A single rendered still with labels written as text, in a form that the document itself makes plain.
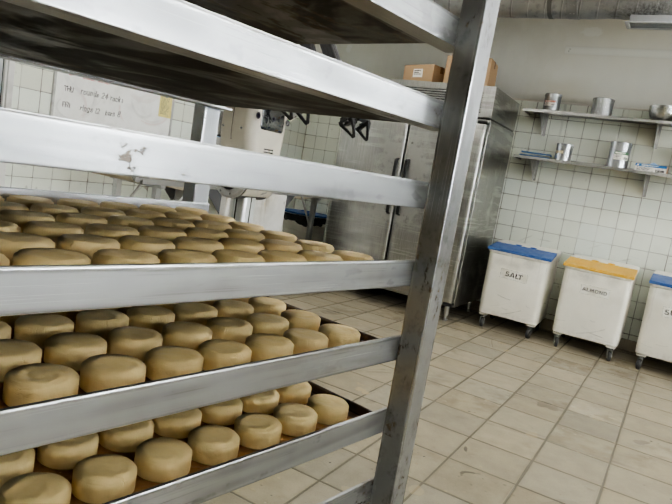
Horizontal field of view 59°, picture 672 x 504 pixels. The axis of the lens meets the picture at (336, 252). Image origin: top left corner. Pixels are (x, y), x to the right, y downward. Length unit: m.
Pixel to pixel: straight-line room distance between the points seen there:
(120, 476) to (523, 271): 4.98
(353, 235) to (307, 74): 5.16
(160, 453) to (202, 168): 0.26
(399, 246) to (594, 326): 1.75
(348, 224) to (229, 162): 5.23
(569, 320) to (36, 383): 5.05
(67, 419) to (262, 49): 0.30
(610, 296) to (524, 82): 2.21
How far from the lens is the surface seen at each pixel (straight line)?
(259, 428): 0.64
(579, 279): 5.30
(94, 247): 0.53
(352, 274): 0.60
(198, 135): 0.98
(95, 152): 0.41
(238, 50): 0.47
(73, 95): 4.87
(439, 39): 0.68
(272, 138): 2.38
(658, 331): 5.31
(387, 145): 5.55
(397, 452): 0.74
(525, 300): 5.41
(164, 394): 0.49
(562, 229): 5.97
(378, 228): 5.54
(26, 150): 0.39
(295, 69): 0.51
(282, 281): 0.53
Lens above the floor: 1.15
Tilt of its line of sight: 8 degrees down
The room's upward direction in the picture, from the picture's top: 10 degrees clockwise
